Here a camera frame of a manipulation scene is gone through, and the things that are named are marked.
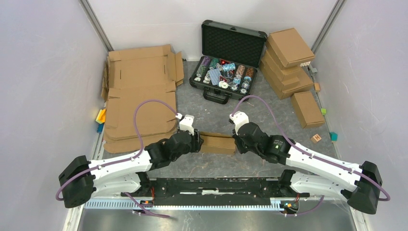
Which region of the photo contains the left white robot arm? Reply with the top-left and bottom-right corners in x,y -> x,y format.
56,130 -> 204,208

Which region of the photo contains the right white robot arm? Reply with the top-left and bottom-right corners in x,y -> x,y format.
232,122 -> 383,215

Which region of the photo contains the small folded cardboard box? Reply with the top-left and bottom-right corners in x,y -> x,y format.
291,91 -> 325,128

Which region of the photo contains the large bottom cardboard box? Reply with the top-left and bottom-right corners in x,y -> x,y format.
259,61 -> 314,99

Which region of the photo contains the wooden letter H block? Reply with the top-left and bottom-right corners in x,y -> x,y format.
310,134 -> 322,144

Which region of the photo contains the teal block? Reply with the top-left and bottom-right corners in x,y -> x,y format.
329,132 -> 338,142

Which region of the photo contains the stack of flat cardboard sheets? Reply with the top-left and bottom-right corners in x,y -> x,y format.
101,44 -> 184,154

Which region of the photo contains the small wooden cube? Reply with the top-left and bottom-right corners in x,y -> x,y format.
314,83 -> 321,93

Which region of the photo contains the black poker chip case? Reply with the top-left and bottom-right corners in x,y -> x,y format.
189,20 -> 268,104

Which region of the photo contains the yellow orange block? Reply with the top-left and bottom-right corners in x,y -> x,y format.
95,109 -> 106,124

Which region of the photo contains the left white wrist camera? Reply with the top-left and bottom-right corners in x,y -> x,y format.
176,113 -> 194,135

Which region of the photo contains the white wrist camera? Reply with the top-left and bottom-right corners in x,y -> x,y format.
176,113 -> 194,135
229,111 -> 249,132

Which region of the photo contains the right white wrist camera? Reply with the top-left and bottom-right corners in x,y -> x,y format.
229,111 -> 249,132

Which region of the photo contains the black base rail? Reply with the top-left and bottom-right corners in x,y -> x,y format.
130,177 -> 309,206

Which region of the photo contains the blue block at left wall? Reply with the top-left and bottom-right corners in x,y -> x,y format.
97,123 -> 104,134

